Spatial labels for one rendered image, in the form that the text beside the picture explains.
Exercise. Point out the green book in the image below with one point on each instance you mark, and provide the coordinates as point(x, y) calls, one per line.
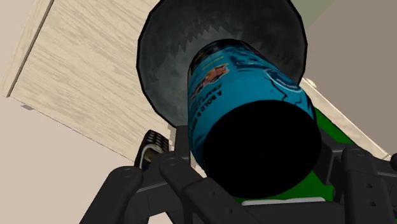
point(335, 130)

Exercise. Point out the black patterned small object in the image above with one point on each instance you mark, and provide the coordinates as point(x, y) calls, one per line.
point(156, 141)

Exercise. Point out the dark grey bowl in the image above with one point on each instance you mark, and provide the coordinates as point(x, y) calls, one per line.
point(167, 46)

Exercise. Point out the light wood table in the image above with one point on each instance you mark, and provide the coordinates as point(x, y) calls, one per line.
point(83, 77)

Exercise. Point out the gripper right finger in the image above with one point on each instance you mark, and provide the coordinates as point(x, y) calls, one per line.
point(363, 186)

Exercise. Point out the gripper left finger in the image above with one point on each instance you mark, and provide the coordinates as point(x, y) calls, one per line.
point(186, 189)

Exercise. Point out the blue printed drink can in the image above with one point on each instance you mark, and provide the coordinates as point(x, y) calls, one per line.
point(248, 102)

